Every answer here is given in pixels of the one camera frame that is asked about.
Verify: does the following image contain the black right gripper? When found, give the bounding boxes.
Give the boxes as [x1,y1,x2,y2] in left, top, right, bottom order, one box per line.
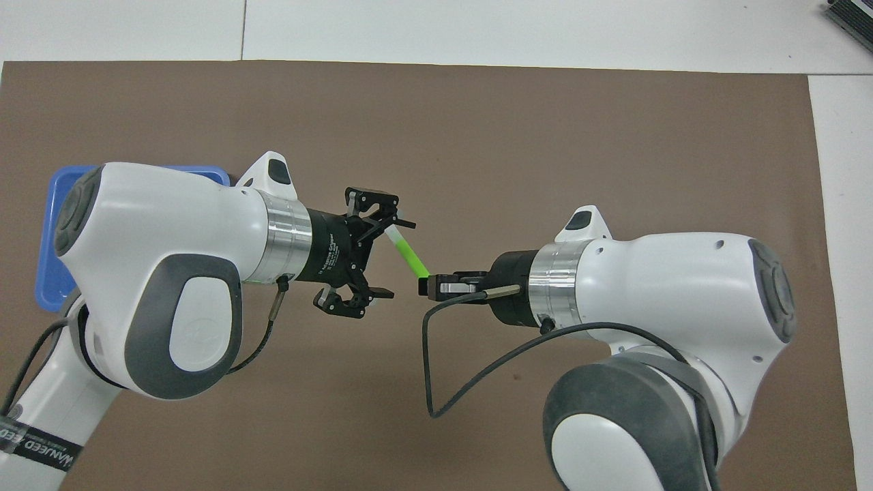
[418,251,539,327]

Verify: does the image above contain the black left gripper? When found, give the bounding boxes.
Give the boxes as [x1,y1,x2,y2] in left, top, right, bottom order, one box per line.
[297,186,417,319]

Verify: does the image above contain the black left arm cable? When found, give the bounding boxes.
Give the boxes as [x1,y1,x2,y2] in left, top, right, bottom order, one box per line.
[0,276,292,417]

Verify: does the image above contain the brown table mat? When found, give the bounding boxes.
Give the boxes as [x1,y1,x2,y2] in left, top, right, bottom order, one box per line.
[0,60,859,491]

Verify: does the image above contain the green pen white cap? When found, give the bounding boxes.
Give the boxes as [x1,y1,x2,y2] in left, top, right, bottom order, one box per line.
[385,227,432,279]

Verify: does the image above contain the blue plastic tray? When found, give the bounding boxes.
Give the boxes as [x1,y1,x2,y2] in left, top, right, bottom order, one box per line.
[35,165,231,313]

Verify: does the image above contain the grey ribbed device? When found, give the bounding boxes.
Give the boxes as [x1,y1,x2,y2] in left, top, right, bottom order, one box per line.
[823,0,873,43]

